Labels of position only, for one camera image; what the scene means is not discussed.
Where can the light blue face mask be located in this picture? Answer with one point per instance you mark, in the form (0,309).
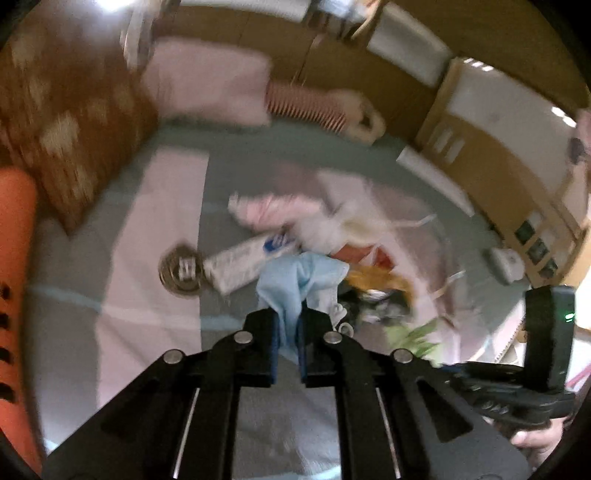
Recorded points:
(289,281)

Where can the yellow snack bag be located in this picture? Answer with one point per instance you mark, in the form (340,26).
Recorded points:
(365,278)

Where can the white device on bed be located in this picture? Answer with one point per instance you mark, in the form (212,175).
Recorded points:
(505,264)

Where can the silver foil wrapper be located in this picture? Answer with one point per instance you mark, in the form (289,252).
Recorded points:
(376,306)

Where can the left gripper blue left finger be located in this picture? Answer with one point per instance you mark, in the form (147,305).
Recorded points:
(262,353)

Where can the red cigarette box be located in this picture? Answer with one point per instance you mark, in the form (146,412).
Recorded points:
(373,255)

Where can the orange carrot plush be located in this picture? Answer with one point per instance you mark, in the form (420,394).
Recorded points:
(19,444)

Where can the brown floral cushion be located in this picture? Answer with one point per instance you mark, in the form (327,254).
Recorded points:
(72,114)

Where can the green bed sheet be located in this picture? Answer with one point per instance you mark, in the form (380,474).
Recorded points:
(473,306)

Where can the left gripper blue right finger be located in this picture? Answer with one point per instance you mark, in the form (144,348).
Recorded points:
(314,354)

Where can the pink crumpled cloth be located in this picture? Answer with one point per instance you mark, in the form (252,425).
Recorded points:
(269,211)

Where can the pink pillow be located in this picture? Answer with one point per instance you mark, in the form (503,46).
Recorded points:
(207,81)

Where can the person's right hand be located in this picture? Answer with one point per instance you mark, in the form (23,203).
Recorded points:
(538,445)

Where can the striped plush doll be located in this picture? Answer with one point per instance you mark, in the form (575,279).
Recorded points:
(346,113)

